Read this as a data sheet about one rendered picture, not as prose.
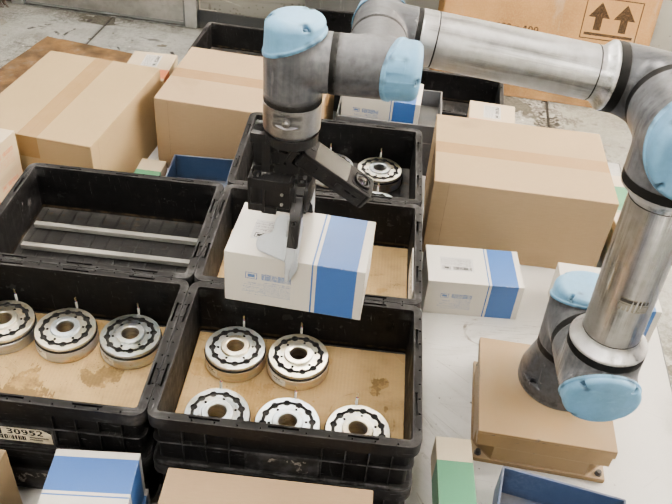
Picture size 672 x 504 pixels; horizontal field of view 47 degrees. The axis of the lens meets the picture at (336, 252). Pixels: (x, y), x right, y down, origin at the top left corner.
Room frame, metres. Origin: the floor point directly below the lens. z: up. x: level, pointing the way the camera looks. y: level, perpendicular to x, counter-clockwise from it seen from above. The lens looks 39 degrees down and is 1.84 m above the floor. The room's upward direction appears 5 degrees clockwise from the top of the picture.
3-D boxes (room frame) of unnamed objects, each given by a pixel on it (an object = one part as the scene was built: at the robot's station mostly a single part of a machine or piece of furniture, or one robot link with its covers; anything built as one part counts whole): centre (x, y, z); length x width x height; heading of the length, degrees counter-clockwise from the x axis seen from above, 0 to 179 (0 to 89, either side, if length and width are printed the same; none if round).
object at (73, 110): (1.65, 0.67, 0.80); 0.40 x 0.30 x 0.20; 172
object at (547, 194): (1.56, -0.41, 0.80); 0.40 x 0.30 x 0.20; 87
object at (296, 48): (0.88, 0.07, 1.41); 0.09 x 0.08 x 0.11; 88
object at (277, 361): (0.91, 0.05, 0.86); 0.10 x 0.10 x 0.01
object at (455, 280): (1.28, -0.29, 0.75); 0.20 x 0.12 x 0.09; 91
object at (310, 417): (0.77, 0.05, 0.86); 0.10 x 0.10 x 0.01
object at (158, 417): (0.84, 0.05, 0.92); 0.40 x 0.30 x 0.02; 89
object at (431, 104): (1.85, -0.11, 0.82); 0.27 x 0.20 x 0.05; 87
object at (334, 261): (0.88, 0.05, 1.10); 0.20 x 0.12 x 0.09; 84
